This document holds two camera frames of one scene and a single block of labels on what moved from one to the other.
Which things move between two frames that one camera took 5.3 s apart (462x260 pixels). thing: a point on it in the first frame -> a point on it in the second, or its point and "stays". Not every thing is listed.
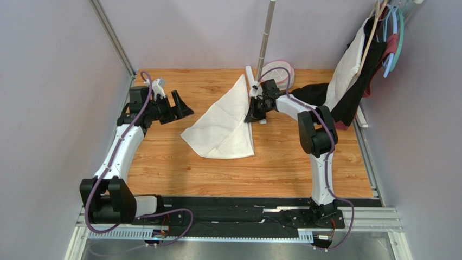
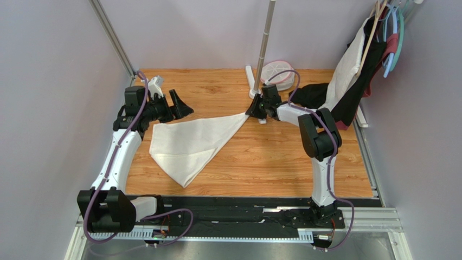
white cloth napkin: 224,131 -> 186,149
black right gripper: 257,109 stays
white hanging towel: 346,68 stays
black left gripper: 183,111 stays
